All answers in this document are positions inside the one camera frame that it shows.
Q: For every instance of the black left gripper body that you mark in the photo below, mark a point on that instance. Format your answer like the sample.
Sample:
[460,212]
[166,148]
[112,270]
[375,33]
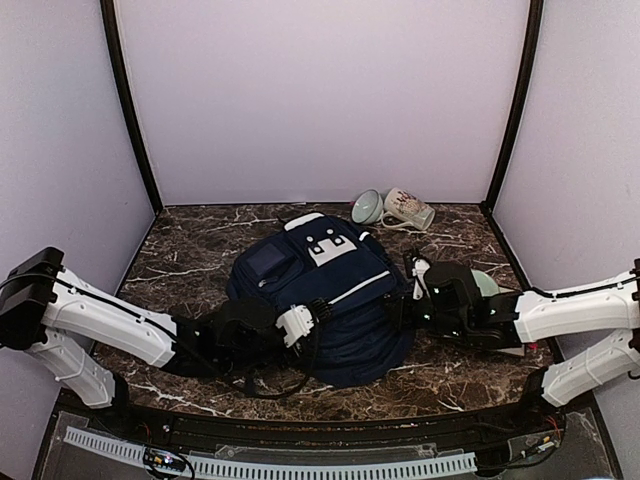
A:
[241,360]

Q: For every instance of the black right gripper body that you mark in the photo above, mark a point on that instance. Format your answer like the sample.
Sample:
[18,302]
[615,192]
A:
[446,323]

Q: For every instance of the navy blue student backpack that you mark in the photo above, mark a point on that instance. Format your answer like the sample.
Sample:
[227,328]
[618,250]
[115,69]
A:
[323,257]

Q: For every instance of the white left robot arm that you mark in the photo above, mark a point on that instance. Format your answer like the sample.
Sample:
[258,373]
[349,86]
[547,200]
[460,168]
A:
[44,305]

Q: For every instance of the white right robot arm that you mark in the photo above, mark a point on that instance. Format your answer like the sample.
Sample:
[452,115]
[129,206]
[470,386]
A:
[525,317]

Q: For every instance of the upright celadon bowl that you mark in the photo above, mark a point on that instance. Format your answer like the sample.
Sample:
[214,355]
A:
[486,284]

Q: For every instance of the white floral mug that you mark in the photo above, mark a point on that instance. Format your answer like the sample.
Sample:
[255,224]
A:
[404,210]

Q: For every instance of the tipped celadon bowl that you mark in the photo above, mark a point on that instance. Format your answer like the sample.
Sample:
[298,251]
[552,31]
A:
[368,208]

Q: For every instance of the small green circuit board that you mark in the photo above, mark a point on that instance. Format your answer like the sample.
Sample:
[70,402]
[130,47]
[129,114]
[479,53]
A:
[163,461]

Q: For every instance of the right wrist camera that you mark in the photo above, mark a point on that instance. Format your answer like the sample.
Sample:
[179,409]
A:
[420,266]

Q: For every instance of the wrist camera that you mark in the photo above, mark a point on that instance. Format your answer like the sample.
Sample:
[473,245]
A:
[296,323]
[420,266]

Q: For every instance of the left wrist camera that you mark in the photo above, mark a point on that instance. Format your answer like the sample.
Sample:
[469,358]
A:
[296,323]

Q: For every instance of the right black frame post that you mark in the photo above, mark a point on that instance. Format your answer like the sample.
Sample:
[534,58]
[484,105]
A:
[525,70]

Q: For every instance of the black frame post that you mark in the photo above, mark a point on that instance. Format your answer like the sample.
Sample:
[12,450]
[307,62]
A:
[525,70]
[128,109]

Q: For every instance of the grey slotted cable duct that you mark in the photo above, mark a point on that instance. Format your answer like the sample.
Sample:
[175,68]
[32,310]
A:
[201,466]

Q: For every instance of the black front rail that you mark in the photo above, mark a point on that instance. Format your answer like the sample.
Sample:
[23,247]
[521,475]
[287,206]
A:
[482,428]

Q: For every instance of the left black frame post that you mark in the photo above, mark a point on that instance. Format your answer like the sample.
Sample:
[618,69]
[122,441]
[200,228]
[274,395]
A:
[128,109]

